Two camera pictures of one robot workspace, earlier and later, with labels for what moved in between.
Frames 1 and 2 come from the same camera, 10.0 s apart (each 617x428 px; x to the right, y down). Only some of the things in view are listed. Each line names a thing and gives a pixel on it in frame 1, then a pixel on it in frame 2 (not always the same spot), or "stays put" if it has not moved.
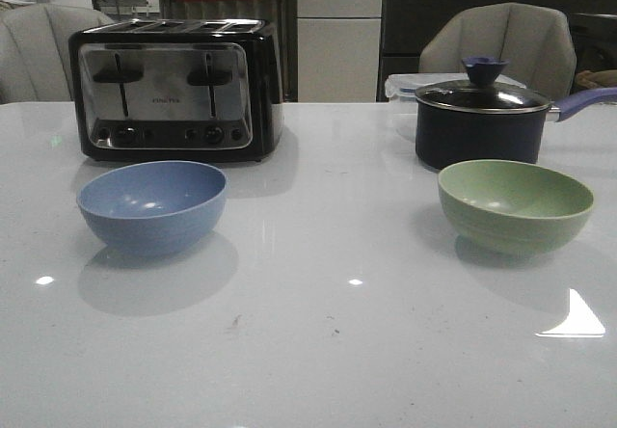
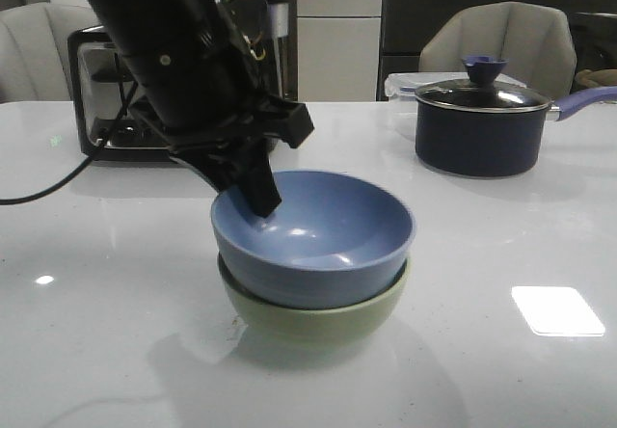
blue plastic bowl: (152, 207) → (335, 240)
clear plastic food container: (402, 88) stays put
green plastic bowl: (510, 208) → (311, 327)
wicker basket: (591, 80) stays put
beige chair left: (35, 49) stays put
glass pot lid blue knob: (482, 93) stays put
